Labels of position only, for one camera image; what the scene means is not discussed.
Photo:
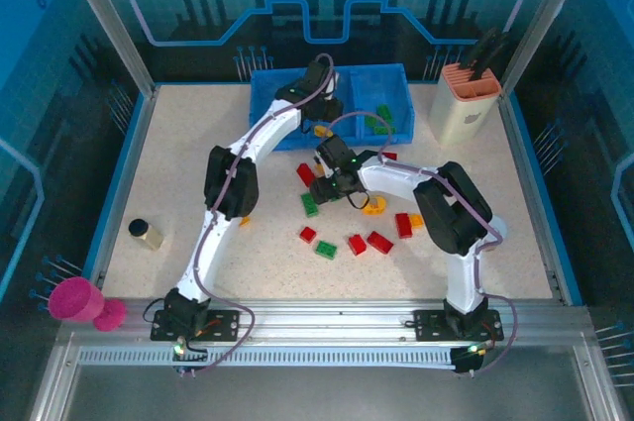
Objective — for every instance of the blue three-compartment bin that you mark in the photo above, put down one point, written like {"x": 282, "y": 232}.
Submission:
{"x": 376, "y": 84}

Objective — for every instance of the small red lego brick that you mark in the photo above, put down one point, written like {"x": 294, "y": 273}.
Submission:
{"x": 307, "y": 234}

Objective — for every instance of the black capped jar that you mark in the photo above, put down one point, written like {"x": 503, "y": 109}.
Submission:
{"x": 148, "y": 237}

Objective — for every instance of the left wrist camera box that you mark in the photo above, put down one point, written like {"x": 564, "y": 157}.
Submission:
{"x": 334, "y": 80}

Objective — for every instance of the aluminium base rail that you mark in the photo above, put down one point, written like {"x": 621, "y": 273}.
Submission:
{"x": 327, "y": 322}

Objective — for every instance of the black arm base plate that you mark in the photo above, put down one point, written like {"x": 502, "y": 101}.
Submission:
{"x": 431, "y": 324}
{"x": 223, "y": 324}

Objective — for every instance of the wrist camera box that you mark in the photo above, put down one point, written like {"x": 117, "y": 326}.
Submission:
{"x": 334, "y": 80}
{"x": 317, "y": 159}

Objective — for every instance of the blue aluminium table side rail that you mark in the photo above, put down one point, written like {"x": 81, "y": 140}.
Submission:
{"x": 124, "y": 178}
{"x": 530, "y": 168}

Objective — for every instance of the aluminium frame post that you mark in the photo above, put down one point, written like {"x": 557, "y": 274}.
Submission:
{"x": 110, "y": 20}
{"x": 545, "y": 20}

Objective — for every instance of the pink goblet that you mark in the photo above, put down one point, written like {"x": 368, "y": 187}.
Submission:
{"x": 74, "y": 299}

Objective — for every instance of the round yellow lego piece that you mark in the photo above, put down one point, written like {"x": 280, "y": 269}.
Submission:
{"x": 375, "y": 208}

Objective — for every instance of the beige knife block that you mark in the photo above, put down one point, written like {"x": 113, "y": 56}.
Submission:
{"x": 460, "y": 114}

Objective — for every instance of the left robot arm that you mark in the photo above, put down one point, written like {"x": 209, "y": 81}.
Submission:
{"x": 208, "y": 252}

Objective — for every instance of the green lego brick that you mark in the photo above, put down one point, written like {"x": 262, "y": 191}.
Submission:
{"x": 382, "y": 130}
{"x": 385, "y": 113}
{"x": 310, "y": 205}
{"x": 326, "y": 248}

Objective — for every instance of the yellow lego brick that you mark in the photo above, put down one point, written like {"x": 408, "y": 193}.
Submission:
{"x": 244, "y": 221}
{"x": 323, "y": 132}
{"x": 417, "y": 221}
{"x": 319, "y": 170}

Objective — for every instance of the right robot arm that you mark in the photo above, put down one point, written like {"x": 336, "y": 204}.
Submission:
{"x": 391, "y": 183}

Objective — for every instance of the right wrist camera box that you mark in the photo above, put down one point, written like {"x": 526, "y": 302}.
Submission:
{"x": 317, "y": 159}

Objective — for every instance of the black controller module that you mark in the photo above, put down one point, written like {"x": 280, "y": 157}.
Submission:
{"x": 465, "y": 359}
{"x": 185, "y": 354}

